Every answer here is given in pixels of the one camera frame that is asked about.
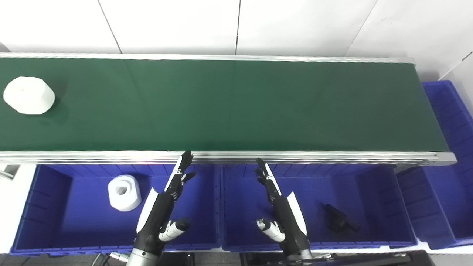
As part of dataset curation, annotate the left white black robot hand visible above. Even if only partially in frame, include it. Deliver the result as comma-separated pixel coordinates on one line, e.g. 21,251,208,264
134,150,196,255

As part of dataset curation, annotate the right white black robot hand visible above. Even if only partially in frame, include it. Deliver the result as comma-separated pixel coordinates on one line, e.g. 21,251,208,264
255,158,310,257

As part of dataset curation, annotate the white cylindrical plastic part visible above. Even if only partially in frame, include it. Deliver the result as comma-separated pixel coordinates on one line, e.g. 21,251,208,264
3,76,56,115
108,175,142,212

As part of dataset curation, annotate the blue plastic bin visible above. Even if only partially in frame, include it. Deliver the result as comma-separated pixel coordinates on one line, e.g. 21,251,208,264
221,164,418,252
395,80,473,250
9,164,222,256

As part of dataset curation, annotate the black plastic part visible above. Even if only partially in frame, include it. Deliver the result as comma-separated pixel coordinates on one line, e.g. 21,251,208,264
324,203,361,233

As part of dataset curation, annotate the green conveyor belt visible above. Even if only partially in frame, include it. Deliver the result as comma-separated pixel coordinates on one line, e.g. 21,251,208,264
0,52,458,166

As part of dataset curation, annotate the aluminium conveyor leg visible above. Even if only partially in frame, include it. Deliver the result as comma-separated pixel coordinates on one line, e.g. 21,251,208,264
0,164,20,180

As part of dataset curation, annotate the black wrist cable silver plug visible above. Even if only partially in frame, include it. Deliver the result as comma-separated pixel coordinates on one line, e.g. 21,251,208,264
91,251,130,266

